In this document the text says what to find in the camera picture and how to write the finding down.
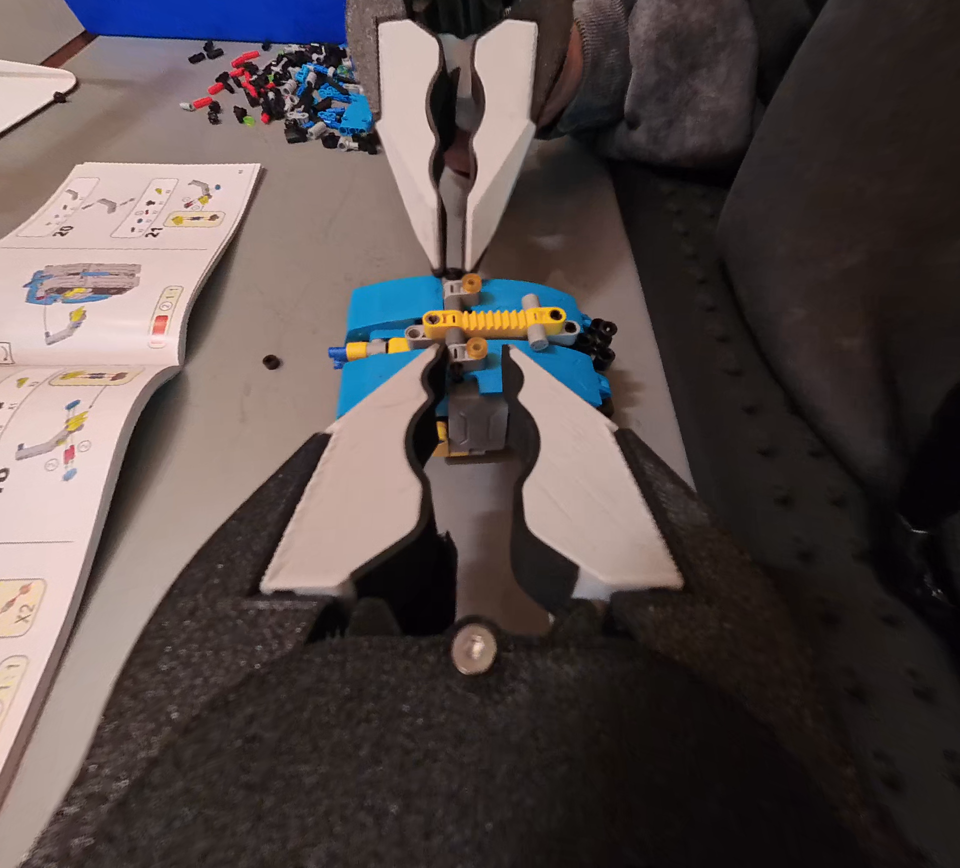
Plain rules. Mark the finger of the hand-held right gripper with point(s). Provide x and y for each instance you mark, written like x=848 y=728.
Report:
x=506 y=103
x=405 y=103

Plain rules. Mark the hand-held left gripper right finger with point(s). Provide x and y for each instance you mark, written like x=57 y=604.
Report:
x=592 y=508

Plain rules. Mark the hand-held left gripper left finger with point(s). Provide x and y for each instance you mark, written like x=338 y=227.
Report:
x=352 y=508

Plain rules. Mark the blue brick toy car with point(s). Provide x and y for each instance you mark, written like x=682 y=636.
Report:
x=382 y=305

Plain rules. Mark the person's right forearm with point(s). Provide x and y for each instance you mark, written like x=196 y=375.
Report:
x=675 y=58

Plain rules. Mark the grey desk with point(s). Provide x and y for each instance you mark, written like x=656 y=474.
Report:
x=300 y=223

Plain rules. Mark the person's right hand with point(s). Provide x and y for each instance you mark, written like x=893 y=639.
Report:
x=568 y=80

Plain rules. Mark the pile of small brick parts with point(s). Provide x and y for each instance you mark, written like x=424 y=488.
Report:
x=315 y=95

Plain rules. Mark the dark dotted cloth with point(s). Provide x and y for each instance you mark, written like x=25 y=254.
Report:
x=750 y=470

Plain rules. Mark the open instruction booklet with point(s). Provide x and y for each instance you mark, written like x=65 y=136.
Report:
x=90 y=395

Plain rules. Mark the white adjustable stand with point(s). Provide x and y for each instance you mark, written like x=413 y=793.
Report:
x=30 y=88

